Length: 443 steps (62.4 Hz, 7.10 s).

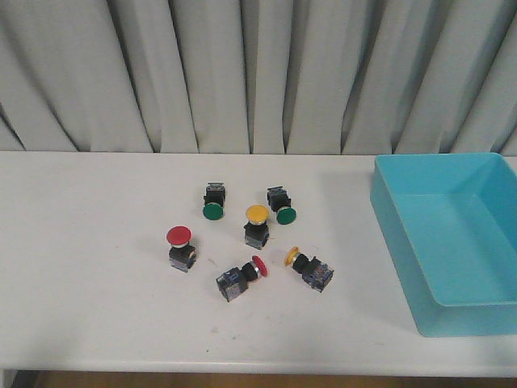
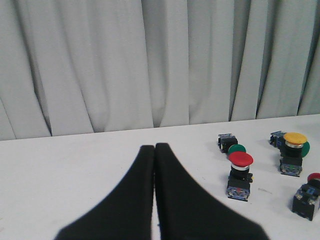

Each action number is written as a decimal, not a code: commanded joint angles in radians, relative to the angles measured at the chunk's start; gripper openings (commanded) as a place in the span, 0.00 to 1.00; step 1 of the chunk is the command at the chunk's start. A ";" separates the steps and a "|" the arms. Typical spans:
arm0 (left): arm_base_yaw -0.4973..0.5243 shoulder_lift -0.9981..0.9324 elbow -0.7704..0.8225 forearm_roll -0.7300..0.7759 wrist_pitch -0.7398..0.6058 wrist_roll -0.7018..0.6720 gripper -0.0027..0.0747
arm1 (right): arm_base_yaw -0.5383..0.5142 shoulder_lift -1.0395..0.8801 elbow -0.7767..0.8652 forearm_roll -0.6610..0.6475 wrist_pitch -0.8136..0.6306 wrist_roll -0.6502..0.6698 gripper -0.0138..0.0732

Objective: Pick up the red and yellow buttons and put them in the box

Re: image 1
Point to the green push button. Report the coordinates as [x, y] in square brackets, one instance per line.
[281, 205]
[214, 201]

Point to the turquoise plastic box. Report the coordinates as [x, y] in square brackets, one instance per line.
[449, 222]

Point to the left green push button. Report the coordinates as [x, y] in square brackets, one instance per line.
[214, 201]

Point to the grey pleated curtain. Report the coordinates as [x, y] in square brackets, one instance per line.
[259, 77]

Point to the lying yellow push button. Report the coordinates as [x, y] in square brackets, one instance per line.
[315, 273]

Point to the red push button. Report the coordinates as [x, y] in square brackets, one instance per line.
[182, 255]
[234, 282]

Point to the lying red push button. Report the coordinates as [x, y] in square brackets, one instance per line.
[234, 282]

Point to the yellow push button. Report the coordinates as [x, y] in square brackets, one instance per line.
[256, 229]
[315, 273]

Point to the right green push button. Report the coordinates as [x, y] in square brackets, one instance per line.
[281, 205]

